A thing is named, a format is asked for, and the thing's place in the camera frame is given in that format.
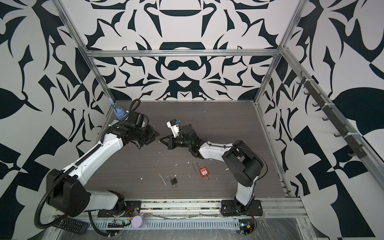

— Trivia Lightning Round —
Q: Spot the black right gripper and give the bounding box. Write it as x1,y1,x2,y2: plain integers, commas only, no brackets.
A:
160,134,194,151

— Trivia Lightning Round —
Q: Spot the small black padlock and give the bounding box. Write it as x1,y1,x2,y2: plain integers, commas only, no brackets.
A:
166,176,178,189

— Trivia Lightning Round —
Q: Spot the red safety padlock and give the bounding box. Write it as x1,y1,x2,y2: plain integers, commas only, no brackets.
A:
192,162,209,180

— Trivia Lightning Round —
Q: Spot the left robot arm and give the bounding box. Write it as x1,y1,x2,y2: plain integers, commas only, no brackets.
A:
34,99,159,229

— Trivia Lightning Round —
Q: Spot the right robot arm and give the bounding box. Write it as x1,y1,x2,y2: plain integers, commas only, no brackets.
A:
159,125,265,217

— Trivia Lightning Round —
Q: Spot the blue pen holder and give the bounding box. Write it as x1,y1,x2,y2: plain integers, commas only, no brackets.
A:
109,98,126,120

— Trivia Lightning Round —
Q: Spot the purple round disc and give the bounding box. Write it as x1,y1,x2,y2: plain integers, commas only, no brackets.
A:
131,216,146,229

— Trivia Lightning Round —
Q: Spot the green circuit board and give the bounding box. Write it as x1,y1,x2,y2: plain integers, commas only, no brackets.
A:
107,220,131,229

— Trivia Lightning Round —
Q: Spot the black remote control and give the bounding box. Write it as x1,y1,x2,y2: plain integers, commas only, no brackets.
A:
53,217,89,235

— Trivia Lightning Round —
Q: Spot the right electronics board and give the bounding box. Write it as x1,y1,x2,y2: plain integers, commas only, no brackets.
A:
239,218,257,236

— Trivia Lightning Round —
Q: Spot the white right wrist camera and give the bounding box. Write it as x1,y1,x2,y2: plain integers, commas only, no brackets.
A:
167,119,180,138

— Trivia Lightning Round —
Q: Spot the white cable duct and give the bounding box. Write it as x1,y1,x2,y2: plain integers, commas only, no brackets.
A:
94,219,241,231

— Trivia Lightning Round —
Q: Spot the aluminium frame corner post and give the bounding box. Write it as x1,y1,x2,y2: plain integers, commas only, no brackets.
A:
52,0,116,103

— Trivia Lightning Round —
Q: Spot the wall hook rack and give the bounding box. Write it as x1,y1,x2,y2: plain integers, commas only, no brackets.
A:
298,77,368,159

